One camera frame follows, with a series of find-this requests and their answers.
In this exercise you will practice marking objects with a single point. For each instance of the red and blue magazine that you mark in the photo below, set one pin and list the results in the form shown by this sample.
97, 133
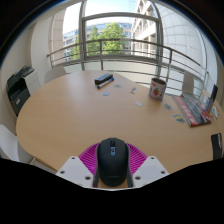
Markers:
191, 110

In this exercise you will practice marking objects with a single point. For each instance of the black computer mouse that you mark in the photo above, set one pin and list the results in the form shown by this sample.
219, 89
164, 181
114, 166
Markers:
112, 165

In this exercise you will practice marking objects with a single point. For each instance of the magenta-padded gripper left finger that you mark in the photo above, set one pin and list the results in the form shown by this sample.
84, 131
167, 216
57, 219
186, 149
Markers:
75, 170

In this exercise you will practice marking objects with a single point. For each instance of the metal balcony railing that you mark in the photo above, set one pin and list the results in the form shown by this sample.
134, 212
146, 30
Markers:
101, 41

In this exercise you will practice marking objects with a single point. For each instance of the blue marker pen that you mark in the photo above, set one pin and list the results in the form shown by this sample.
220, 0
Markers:
105, 83

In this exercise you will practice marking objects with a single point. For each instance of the black cylindrical speaker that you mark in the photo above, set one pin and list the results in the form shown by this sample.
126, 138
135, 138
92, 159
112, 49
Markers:
213, 92

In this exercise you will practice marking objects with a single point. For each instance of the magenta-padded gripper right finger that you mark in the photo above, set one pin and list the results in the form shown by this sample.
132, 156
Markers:
148, 170

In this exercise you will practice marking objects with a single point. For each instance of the strawberry print mug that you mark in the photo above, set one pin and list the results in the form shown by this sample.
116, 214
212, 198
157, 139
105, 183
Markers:
157, 90

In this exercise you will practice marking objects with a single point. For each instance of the black whiteboard eraser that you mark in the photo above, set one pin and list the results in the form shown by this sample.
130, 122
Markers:
103, 78

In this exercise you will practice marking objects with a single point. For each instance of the black and white printer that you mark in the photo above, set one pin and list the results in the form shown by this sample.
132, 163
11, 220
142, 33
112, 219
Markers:
19, 90

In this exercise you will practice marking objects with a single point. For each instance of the white plastic chair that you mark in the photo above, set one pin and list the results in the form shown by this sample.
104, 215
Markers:
55, 74
188, 83
10, 146

